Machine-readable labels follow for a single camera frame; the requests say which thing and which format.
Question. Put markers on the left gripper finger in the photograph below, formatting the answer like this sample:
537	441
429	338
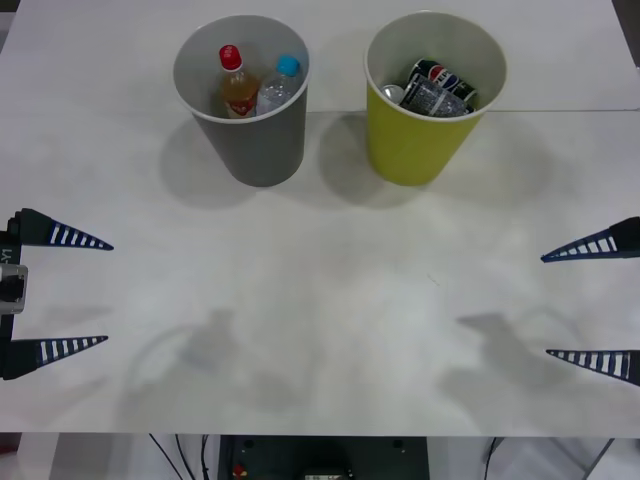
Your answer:
25	356
37	230

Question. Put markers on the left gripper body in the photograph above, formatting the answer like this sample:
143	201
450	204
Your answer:
9	252

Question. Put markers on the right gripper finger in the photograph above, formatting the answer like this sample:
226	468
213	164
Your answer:
625	240
620	362

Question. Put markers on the clear plastic bottle blue cap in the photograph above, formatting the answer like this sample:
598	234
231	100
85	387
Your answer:
280	87

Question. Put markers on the yellow-green plastic bin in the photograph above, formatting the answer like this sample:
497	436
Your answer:
410	150

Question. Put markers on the grey plastic bin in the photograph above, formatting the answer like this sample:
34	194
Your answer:
260	150

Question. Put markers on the black silver speckled can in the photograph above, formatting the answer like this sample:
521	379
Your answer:
432	97

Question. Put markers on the black can red blue print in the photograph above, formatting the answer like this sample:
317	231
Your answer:
445	75

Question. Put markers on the orange drink bottle red cap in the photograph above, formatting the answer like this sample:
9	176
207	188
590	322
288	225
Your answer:
239	90

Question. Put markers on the black robot torso base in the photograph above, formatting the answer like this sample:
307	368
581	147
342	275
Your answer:
325	457

